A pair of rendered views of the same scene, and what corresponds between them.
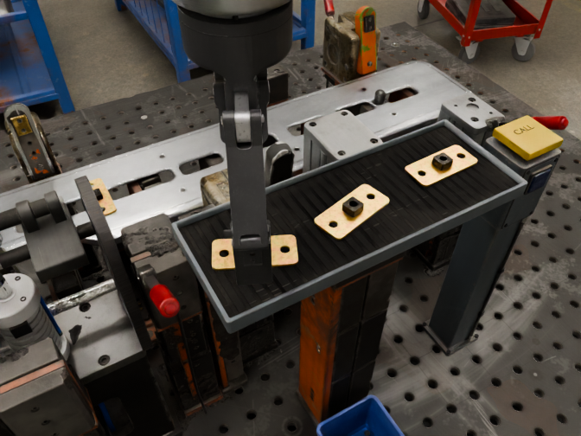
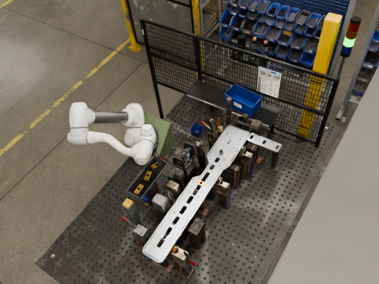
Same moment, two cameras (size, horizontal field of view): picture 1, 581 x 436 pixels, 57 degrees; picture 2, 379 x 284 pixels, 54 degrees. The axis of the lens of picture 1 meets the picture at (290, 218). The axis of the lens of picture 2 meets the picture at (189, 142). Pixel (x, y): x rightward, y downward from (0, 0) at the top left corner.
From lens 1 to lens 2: 287 cm
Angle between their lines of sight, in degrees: 80
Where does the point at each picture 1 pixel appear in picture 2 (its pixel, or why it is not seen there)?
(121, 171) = (202, 190)
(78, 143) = (263, 235)
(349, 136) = (157, 199)
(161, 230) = (177, 173)
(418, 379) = (142, 216)
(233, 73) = not seen: hidden behind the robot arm
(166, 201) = (189, 189)
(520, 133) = (128, 202)
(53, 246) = (179, 155)
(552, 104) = not seen: outside the picture
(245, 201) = not seen: hidden behind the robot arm
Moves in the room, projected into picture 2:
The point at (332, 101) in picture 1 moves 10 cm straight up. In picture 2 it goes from (174, 231) to (173, 225)
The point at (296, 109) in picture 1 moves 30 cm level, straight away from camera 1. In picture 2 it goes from (181, 224) to (200, 258)
